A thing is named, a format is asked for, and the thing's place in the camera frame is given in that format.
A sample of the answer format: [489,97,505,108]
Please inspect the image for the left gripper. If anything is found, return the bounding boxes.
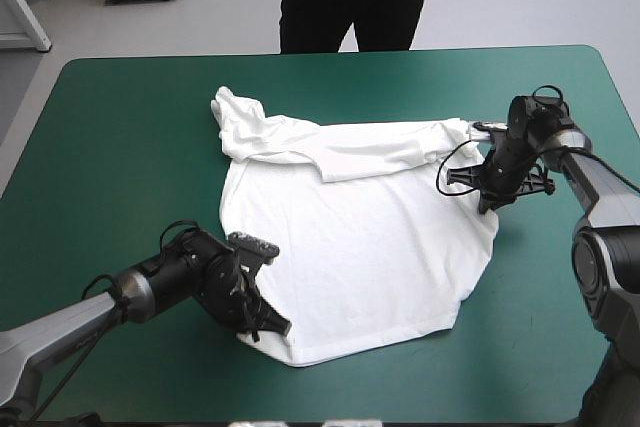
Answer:
[197,244,293,344]

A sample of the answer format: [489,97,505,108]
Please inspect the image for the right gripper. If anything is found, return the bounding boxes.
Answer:
[445,124,557,217]

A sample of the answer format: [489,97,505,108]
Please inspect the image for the white T-shirt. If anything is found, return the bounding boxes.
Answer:
[209,85,501,368]

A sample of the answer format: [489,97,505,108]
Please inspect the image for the black cable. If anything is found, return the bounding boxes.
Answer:
[435,84,640,199]
[32,218,203,421]

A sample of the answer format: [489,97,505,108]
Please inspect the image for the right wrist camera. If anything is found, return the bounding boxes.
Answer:
[468,119,509,143]

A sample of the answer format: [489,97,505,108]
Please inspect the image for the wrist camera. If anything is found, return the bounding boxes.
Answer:
[226,230,281,268]
[468,119,509,143]

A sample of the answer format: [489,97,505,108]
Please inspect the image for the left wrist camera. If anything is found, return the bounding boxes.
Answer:
[226,230,281,268]

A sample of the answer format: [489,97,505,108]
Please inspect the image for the white table frame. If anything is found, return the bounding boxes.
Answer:
[0,0,53,53]

